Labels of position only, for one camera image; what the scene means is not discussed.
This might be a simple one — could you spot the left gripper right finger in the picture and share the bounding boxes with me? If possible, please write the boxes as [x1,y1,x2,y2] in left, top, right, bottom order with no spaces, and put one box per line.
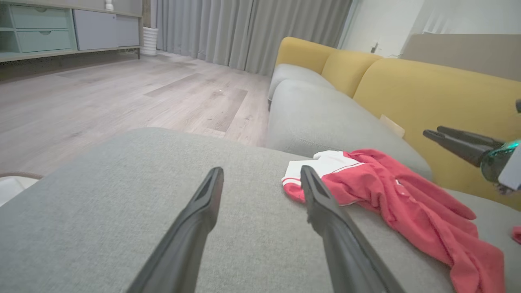
[300,165,407,293]

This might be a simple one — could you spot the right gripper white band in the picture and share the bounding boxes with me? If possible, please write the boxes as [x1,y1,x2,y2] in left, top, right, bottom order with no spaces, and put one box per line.
[422,125,521,194]

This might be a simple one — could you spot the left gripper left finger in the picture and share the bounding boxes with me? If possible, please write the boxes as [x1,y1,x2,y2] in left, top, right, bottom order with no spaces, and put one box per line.
[125,166,225,293]

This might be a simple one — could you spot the red jersey with white sleeves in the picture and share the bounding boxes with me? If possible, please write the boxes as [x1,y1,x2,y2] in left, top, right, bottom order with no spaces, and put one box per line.
[281,149,506,293]

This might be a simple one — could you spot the yellow sofa back cushion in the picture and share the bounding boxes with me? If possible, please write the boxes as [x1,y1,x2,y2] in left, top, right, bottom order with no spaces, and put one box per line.
[353,58,521,211]
[322,50,383,98]
[276,37,338,74]

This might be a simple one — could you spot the large grey sofa seat cushion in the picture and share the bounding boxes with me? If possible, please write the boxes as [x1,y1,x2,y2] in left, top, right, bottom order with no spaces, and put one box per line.
[0,127,521,293]

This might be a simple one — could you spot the beige cardboard piece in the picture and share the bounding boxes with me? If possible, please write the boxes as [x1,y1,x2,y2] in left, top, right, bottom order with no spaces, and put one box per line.
[379,115,405,139]

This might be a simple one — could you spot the taupe flat panel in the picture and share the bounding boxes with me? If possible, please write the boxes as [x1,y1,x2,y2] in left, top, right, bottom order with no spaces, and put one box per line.
[401,33,521,82]

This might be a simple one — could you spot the white rug brown border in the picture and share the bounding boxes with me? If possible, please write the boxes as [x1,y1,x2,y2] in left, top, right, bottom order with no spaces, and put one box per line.
[0,172,43,206]

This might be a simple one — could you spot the white ribbed cylinder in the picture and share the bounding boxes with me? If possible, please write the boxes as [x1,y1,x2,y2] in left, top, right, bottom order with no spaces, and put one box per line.
[140,26,158,56]

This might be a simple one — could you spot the grey curtain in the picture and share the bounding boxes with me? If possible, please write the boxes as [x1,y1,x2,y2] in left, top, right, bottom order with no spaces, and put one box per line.
[151,0,354,77]

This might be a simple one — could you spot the grey cabinet door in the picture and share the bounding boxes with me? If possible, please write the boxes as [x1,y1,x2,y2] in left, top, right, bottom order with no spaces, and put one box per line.
[116,14,140,48]
[73,9,118,51]

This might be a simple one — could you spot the green and grey cabinet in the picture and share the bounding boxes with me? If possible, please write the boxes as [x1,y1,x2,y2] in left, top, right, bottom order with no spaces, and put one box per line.
[0,0,143,82]

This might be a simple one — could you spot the mint green drawer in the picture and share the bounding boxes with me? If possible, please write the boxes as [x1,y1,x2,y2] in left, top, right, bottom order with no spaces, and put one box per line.
[10,5,69,30]
[16,31,73,53]

